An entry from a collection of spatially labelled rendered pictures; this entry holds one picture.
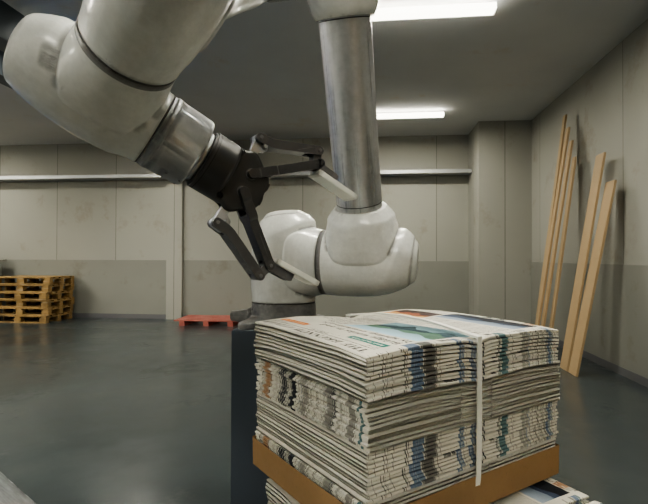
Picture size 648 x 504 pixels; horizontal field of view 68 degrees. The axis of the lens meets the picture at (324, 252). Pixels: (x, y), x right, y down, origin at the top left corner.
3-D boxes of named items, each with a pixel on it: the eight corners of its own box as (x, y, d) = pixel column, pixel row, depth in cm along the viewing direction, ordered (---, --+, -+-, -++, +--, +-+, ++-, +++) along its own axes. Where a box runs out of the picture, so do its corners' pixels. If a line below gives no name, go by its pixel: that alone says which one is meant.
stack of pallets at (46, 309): (75, 318, 903) (76, 275, 904) (48, 323, 826) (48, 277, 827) (20, 317, 915) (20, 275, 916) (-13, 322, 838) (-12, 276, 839)
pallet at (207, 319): (249, 321, 868) (249, 315, 868) (237, 327, 792) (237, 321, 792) (189, 320, 880) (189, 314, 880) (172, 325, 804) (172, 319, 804)
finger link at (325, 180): (307, 176, 67) (309, 172, 67) (344, 201, 70) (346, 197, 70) (318, 173, 65) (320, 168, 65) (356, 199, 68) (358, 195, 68)
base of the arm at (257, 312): (241, 318, 126) (241, 297, 126) (325, 320, 124) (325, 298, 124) (219, 329, 108) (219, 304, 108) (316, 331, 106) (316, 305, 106)
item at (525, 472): (423, 419, 96) (423, 397, 96) (560, 473, 72) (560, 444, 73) (361, 435, 87) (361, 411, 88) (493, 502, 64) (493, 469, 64)
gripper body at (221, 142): (205, 134, 62) (264, 172, 66) (175, 190, 60) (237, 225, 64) (224, 120, 56) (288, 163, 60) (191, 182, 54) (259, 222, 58)
